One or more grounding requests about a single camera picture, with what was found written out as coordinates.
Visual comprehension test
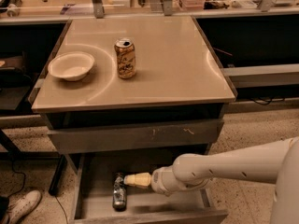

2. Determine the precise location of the white sneaker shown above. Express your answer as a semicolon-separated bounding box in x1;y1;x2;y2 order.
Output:
0;190;42;224

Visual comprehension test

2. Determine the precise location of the blue silver redbull can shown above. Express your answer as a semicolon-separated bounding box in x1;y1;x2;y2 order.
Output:
112;173;127;211

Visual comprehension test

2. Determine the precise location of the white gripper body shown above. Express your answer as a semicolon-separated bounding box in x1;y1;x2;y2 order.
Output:
150;166;212;196

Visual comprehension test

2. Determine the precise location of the white paper bowl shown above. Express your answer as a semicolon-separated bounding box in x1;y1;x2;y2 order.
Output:
48;51;95;81

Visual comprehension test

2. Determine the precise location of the black tool on bench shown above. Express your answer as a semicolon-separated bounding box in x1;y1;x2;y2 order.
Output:
0;0;22;17

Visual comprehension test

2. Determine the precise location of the gold soda can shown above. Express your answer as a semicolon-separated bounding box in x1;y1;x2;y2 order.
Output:
114;37;136;79

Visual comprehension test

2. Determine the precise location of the open middle drawer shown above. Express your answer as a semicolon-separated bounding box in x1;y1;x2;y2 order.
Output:
70;147;228;224

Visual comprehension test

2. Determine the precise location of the closed top drawer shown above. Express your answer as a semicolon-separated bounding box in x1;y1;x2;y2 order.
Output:
48;119;224;154

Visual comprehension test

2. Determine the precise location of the black floor cable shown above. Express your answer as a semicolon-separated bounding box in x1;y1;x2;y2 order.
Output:
7;159;27;198

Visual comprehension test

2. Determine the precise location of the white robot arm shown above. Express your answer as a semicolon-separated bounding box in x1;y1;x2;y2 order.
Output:
124;137;299;224

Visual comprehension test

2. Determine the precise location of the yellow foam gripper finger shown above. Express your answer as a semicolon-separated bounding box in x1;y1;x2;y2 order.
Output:
124;173;151;189

